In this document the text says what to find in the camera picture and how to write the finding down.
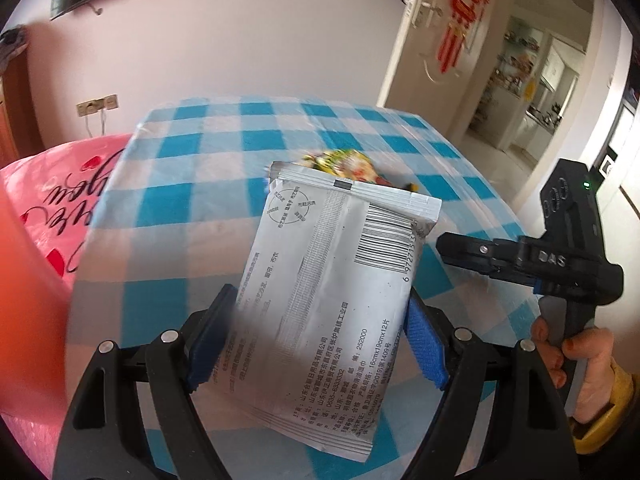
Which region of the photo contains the yellow chips bag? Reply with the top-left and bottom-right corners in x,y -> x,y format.
297,148 -> 419,192

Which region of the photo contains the large silver foil bag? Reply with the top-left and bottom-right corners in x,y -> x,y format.
213,162 -> 442,463

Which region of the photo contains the yellow sleeve forearm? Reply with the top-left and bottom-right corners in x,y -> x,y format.
572,360 -> 639,455

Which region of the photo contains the white bedroom door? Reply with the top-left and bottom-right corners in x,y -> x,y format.
376,0 -> 514,145

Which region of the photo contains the right hand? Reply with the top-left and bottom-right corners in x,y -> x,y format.
529,316 -> 616,426

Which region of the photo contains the orange plastic bucket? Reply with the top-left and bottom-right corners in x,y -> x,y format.
1,193 -> 70,424

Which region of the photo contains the blue checkered tablecloth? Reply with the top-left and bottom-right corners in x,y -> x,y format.
65,98 -> 538,479

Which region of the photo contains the wooden cabinet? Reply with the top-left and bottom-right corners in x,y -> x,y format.
0,50 -> 44,168

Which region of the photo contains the folded blankets stack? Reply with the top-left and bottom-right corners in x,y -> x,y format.
0,26 -> 29,73

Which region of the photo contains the door handle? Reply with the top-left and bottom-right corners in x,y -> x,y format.
411,0 -> 442,28

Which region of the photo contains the wall power outlet strip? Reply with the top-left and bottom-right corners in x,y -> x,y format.
76,94 -> 118,117

